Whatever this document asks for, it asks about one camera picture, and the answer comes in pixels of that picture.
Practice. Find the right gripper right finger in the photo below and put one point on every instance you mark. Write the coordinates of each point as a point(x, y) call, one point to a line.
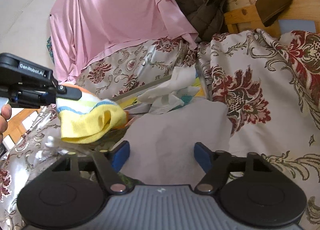
point(215, 165)

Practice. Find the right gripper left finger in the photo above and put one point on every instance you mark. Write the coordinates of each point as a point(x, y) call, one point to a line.
point(108, 164)

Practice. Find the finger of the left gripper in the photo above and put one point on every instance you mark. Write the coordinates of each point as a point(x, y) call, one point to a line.
point(69, 93)

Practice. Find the striped yellow sock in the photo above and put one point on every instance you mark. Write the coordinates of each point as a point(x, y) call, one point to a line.
point(86, 120)

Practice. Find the white cloth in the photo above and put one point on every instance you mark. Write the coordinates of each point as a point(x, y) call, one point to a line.
point(161, 145)

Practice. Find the cartoon printed tray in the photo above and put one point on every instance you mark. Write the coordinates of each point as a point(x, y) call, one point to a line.
point(128, 101)

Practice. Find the white small sock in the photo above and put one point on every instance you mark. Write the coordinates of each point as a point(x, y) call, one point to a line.
point(53, 147)

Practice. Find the person left hand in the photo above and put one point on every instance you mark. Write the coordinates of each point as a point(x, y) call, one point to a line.
point(6, 113)

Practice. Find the pink hanging sheet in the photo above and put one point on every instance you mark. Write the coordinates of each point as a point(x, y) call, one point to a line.
point(85, 31)

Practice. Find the floral satin bedspread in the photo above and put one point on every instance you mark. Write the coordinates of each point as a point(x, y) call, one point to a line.
point(271, 89)

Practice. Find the wooden bed rail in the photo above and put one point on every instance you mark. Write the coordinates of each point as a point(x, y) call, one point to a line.
point(15, 127)

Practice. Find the teal wall picture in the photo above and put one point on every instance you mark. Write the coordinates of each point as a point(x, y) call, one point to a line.
point(49, 48)

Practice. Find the wooden bunk frame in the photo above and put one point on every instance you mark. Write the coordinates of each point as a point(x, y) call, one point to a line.
point(303, 15)

